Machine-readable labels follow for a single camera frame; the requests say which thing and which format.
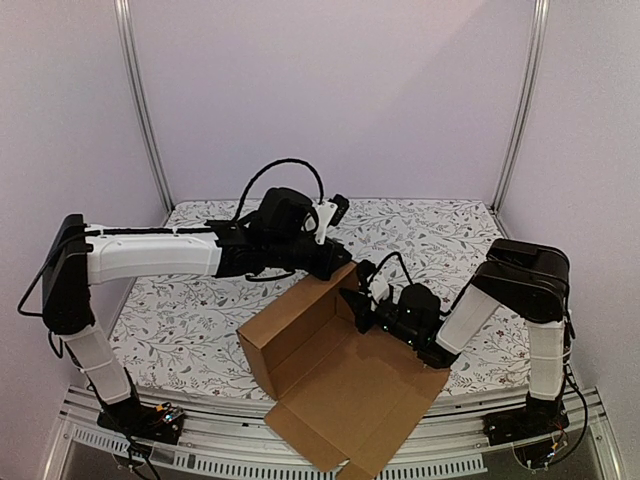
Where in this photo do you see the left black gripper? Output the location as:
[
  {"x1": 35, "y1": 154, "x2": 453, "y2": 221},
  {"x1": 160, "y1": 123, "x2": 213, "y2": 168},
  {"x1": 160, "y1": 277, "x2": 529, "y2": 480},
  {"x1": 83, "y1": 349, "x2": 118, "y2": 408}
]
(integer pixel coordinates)
[{"x1": 266, "y1": 236, "x2": 352, "y2": 282}]

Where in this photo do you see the brown cardboard box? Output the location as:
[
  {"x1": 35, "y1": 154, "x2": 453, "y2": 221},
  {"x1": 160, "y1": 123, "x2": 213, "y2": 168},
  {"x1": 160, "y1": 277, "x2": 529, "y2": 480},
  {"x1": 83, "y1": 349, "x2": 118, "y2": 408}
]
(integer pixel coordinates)
[{"x1": 237, "y1": 263, "x2": 450, "y2": 479}]

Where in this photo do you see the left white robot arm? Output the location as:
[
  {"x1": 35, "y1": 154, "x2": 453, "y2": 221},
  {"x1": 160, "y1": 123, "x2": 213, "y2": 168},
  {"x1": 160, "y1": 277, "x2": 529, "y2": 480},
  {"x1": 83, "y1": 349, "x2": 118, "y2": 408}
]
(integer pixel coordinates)
[{"x1": 27, "y1": 187, "x2": 351, "y2": 434}]

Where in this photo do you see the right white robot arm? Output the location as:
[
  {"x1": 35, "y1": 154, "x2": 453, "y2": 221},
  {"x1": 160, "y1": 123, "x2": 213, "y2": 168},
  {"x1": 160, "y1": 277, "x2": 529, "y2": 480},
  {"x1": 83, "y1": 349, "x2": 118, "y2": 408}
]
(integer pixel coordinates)
[{"x1": 340, "y1": 239, "x2": 575, "y2": 436}]

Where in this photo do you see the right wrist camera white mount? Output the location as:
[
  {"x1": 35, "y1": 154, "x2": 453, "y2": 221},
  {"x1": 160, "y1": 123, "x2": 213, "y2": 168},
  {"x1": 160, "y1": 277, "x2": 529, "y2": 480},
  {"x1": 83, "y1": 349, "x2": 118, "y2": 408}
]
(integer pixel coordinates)
[{"x1": 356, "y1": 260, "x2": 393, "y2": 310}]

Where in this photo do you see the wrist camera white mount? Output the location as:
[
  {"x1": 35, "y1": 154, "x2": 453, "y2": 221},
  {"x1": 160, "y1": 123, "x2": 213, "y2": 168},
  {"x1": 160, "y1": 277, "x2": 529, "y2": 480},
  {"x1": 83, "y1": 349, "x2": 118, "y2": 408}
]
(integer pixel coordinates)
[
  {"x1": 356, "y1": 260, "x2": 393, "y2": 310},
  {"x1": 303, "y1": 194, "x2": 350, "y2": 245}
]

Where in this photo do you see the right black camera cable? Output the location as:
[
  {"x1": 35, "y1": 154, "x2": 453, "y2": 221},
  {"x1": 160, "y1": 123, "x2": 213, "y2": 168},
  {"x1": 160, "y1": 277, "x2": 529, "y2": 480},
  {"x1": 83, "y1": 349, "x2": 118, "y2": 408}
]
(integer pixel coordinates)
[{"x1": 372, "y1": 251, "x2": 416, "y2": 291}]

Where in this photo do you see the black camera cable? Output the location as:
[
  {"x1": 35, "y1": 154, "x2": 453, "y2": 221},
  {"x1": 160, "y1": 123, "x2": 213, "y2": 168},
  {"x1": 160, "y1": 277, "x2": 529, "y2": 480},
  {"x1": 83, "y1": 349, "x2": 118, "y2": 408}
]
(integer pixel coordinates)
[
  {"x1": 372, "y1": 251, "x2": 416, "y2": 291},
  {"x1": 234, "y1": 157, "x2": 329, "y2": 221}
]

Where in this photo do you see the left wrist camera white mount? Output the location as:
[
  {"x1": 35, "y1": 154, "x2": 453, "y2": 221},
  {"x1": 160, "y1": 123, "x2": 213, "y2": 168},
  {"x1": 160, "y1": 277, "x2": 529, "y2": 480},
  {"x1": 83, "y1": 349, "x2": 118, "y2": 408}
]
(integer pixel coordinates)
[{"x1": 303, "y1": 194, "x2": 350, "y2": 245}]

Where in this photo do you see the left black camera cable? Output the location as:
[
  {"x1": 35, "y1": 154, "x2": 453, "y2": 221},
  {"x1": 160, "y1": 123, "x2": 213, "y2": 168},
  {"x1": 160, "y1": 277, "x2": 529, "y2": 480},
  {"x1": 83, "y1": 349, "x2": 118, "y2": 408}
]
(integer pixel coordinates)
[{"x1": 234, "y1": 157, "x2": 329, "y2": 221}]

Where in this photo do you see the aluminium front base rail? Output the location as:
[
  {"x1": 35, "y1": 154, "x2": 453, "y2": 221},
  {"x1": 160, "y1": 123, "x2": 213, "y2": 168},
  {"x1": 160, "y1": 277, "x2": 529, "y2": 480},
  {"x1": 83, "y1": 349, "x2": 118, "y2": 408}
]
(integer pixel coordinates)
[{"x1": 40, "y1": 386, "x2": 631, "y2": 479}]

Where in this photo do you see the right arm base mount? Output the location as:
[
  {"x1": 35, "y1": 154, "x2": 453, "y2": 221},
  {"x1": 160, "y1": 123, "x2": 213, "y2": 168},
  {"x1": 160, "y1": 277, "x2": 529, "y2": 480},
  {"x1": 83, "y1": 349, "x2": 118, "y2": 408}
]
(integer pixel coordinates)
[{"x1": 482, "y1": 394, "x2": 569, "y2": 470}]

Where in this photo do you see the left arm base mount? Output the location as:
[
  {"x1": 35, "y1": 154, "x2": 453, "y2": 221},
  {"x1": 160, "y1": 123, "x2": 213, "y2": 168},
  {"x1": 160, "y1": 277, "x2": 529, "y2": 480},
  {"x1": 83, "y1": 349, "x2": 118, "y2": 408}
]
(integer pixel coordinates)
[{"x1": 97, "y1": 392, "x2": 185, "y2": 445}]

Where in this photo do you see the left aluminium corner post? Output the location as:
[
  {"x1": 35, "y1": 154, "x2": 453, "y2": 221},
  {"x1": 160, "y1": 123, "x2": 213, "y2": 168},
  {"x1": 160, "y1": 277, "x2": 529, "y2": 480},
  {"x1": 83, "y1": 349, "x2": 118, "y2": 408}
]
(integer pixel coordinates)
[{"x1": 114, "y1": 0, "x2": 175, "y2": 213}]

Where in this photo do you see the aluminium corner post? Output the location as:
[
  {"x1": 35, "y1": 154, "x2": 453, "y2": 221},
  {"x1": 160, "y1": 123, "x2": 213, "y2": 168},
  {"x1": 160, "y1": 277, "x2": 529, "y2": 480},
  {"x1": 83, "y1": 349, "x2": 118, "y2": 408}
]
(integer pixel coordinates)
[
  {"x1": 114, "y1": 0, "x2": 175, "y2": 213},
  {"x1": 490, "y1": 0, "x2": 550, "y2": 216}
]

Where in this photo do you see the right aluminium corner post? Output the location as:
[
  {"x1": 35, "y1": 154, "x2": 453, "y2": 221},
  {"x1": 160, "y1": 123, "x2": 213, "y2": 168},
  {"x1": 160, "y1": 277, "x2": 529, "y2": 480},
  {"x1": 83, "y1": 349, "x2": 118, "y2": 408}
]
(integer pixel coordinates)
[{"x1": 490, "y1": 0, "x2": 550, "y2": 216}]

